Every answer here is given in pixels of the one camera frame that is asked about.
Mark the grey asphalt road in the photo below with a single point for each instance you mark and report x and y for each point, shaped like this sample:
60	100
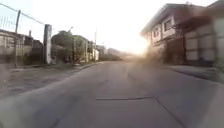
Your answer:
113	83

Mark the utility pole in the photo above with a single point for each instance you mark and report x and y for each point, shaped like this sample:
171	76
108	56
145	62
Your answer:
95	45

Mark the green bushy trees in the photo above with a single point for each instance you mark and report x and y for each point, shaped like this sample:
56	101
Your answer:
70	45

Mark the two-storey building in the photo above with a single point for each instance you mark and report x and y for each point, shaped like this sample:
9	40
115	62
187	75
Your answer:
163	33

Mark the grey concrete pillar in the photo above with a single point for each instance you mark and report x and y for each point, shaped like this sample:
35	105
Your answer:
47	43

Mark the dirt verge strip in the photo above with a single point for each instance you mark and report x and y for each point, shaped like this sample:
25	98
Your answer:
26	78

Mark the grey concrete pavement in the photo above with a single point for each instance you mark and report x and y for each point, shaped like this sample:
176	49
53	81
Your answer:
200	71

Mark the building with pale panels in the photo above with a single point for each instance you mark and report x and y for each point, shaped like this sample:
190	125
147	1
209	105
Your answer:
203	40

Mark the low building behind fence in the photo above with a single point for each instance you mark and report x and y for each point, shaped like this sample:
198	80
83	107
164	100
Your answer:
16	45

